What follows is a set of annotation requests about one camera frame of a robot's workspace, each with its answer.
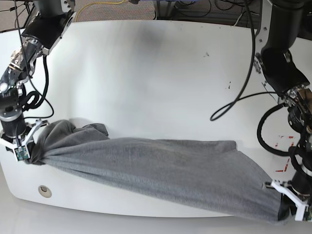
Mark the white right-arm gripper body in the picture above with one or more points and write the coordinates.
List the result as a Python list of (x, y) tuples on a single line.
[(19, 145)]

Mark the white left-arm gripper body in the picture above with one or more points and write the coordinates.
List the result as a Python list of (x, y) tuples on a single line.
[(302, 203)]

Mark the grey t-shirt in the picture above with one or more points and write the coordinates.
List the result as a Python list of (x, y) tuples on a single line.
[(210, 175)]

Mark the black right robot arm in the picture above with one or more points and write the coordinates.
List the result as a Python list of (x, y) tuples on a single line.
[(37, 40)]

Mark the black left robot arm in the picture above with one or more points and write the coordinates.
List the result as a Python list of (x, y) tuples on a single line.
[(279, 26)]

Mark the left table grommet hole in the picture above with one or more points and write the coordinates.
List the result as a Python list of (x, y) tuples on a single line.
[(44, 191)]

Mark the red tape marking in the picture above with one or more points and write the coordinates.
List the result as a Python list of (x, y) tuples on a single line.
[(283, 143)]

